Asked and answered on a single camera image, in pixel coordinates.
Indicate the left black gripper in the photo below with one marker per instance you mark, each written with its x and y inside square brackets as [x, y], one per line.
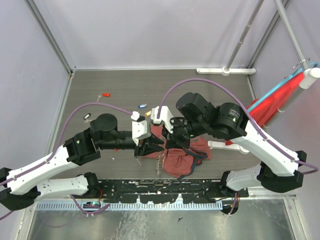
[149, 146]

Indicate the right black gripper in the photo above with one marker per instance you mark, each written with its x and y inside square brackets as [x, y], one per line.
[173, 140]

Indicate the key with yellow tag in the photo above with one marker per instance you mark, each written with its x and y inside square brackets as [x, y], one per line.
[148, 113]

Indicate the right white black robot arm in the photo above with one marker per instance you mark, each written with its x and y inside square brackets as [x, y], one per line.
[278, 169]

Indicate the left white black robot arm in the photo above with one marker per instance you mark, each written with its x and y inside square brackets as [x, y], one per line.
[26, 185]

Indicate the dark red shirt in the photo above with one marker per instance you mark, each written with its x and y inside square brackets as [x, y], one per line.
[181, 163]

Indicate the key with blue tag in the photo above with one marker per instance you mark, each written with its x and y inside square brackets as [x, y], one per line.
[142, 106]

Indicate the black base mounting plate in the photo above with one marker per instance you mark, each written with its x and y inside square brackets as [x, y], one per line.
[158, 191]

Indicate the red cloth on hanger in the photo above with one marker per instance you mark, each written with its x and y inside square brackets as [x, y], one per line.
[267, 108]

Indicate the teal clothes hanger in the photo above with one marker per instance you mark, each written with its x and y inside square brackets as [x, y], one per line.
[309, 76]

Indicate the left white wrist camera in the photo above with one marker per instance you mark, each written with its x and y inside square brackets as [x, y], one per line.
[141, 128]

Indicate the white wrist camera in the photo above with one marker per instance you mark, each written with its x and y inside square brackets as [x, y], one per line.
[141, 128]
[162, 117]

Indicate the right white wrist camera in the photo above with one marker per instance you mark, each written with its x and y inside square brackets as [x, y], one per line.
[162, 117]

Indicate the slotted cable duct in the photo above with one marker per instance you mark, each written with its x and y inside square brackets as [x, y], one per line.
[176, 206]

